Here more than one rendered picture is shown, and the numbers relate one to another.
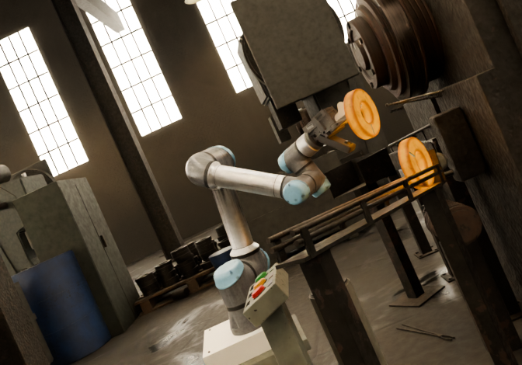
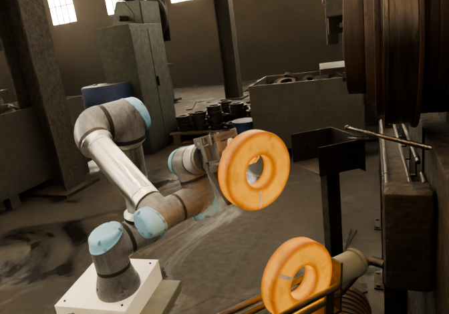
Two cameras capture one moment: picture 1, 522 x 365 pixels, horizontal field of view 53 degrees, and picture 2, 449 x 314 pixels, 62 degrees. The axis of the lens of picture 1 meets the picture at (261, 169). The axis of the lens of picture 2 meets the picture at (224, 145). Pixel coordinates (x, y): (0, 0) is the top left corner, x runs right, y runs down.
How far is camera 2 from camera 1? 111 cm
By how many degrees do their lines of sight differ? 24
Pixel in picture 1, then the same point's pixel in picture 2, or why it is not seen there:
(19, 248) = not seen: hidden behind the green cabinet
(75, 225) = (135, 64)
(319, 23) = not seen: outside the picture
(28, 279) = (91, 95)
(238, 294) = (102, 265)
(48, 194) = (121, 33)
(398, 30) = (393, 38)
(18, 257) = not seen: hidden behind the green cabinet
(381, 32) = (371, 27)
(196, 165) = (77, 127)
